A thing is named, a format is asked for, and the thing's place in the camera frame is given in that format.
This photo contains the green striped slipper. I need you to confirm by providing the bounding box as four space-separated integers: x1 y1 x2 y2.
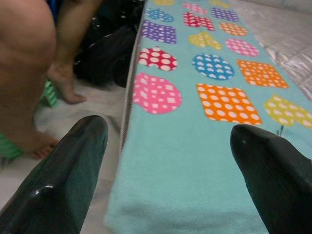
40 79 59 109
0 133 25 159

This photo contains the white quilted mattress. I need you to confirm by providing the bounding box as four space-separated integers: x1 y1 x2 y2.
118 0 312 156

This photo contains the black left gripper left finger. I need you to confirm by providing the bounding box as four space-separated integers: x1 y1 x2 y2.
0 115 109 234

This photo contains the black plastic bag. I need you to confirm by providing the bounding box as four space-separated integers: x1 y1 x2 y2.
73 0 146 89

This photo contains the teal blanket with dotted shapes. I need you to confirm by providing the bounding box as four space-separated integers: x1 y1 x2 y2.
104 0 312 234

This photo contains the bare person leg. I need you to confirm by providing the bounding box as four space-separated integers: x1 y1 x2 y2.
46 0 103 105
0 0 59 160

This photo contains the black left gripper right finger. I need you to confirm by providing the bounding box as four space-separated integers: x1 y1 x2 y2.
230 124 312 234

